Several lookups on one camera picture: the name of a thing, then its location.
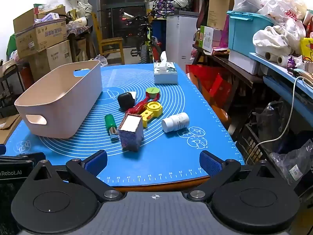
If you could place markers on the tissue box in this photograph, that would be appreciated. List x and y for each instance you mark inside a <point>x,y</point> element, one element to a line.
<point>166,77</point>

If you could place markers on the clear plastic bag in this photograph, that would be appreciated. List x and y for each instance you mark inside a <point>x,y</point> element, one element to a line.
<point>296,164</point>

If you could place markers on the white chest freezer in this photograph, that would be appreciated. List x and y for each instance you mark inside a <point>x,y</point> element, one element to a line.
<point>181,36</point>

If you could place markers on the white pill bottle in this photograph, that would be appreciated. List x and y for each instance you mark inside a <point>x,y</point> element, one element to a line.
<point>176,122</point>

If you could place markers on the knotted plastic bag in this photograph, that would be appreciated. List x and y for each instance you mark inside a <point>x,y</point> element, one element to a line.
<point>100,60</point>

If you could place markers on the small white box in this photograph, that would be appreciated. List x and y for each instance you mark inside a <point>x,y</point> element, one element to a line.
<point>133,95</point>

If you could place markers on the red tool with green disc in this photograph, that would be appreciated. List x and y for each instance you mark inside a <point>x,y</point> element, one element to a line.
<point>152,92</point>

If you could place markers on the heap of white plastic bags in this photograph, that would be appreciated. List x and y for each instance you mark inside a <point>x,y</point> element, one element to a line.
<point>276,36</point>

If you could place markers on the bicycle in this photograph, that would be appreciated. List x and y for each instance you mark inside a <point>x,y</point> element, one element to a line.
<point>145,44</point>

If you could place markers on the teal storage bin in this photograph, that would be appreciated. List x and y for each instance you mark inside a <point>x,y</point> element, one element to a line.
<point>249,31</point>

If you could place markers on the yellow tape dispenser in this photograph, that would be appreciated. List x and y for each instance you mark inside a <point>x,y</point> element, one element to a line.
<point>154,109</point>

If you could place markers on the floral cloth bag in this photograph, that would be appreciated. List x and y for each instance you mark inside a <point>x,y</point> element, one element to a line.
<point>162,3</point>

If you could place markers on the patterned paper box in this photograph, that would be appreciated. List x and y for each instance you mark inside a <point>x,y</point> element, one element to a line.
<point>132,137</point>

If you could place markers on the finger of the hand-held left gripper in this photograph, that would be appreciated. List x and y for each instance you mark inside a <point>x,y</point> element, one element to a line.
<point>2,149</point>

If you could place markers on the light blue shelf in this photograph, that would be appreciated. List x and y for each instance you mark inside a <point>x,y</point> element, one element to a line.
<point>283,88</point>

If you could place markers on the tall brown cardboard box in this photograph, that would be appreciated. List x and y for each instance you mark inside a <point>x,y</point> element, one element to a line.
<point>220,5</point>

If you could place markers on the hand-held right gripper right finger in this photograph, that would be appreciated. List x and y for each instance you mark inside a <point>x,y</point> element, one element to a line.
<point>210,162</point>

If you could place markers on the green and white box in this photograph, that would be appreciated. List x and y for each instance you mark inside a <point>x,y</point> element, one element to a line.
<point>207,38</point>

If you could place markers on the large taped cardboard box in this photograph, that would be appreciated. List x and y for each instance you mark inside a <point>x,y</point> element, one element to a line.
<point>56,56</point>

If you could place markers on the yellow printed bag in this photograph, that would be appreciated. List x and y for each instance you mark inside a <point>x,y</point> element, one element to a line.
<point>307,49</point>

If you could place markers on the green bag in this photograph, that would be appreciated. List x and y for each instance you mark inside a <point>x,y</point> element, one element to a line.
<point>11,45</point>

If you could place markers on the open printed cardboard box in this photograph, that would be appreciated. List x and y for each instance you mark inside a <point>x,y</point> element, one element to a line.
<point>41,36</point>

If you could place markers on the torn cardboard box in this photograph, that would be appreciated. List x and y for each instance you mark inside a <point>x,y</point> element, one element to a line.
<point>7,127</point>

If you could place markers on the red bag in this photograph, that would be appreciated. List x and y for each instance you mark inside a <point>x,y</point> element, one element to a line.
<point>207,80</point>

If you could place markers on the dark wooden table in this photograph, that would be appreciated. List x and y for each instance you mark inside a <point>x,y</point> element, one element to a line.
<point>234,67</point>

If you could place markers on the black plastic crate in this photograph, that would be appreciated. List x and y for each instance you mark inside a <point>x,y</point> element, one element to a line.
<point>251,142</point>

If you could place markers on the white foam box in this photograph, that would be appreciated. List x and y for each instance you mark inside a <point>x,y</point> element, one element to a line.
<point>242,61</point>

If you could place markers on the blue silicone mat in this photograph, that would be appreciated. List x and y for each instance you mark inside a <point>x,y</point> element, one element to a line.
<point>171,151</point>

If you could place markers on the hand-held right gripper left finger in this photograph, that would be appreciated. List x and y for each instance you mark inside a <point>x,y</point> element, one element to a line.
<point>96,162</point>

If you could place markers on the green cylinder with silver cap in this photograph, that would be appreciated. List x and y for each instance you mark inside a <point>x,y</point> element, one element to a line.
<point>109,123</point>

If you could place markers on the wooden chair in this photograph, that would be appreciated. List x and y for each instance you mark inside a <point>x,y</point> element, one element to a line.
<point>111,42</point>

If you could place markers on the pink plastic basket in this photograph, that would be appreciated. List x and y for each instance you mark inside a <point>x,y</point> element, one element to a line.
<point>61,98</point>

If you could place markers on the black rounded case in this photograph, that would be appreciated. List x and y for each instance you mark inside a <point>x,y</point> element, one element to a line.
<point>126,100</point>

